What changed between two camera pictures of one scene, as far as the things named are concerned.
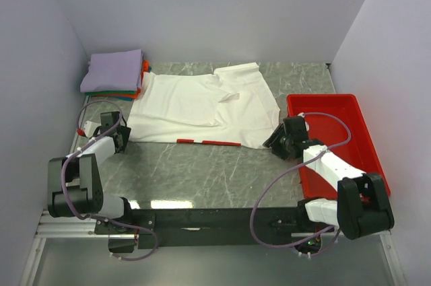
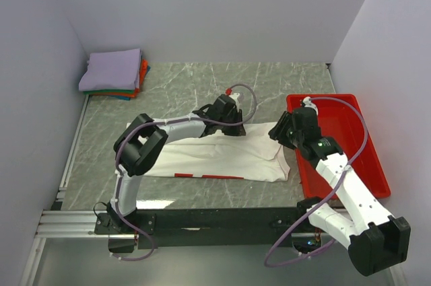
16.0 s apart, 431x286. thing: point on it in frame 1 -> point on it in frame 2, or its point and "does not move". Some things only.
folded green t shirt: [124, 92] does not move
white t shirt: [234, 105] -> [258, 155]
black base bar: [172, 227] does not move
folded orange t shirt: [145, 67] does not move
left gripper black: [124, 131] -> [238, 130]
